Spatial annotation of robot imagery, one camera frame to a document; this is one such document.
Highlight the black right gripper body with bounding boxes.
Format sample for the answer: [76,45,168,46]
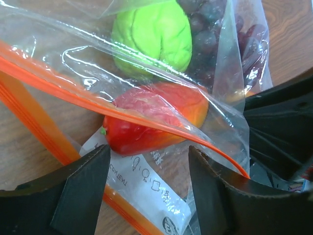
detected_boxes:
[244,73,313,181]

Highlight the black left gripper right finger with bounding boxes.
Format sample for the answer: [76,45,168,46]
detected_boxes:
[188,146,313,235]

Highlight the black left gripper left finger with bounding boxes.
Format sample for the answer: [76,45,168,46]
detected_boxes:
[0,145,111,235]

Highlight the orange red fake mango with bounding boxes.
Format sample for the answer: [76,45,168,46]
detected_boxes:
[100,82,209,156]

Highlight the clear zip top bag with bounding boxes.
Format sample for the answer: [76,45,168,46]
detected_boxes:
[0,0,272,235]

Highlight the green fake fruit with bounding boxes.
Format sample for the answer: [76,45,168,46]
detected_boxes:
[111,0,193,72]

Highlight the purple fake grapes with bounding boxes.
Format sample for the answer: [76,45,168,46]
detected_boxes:
[178,0,272,98]

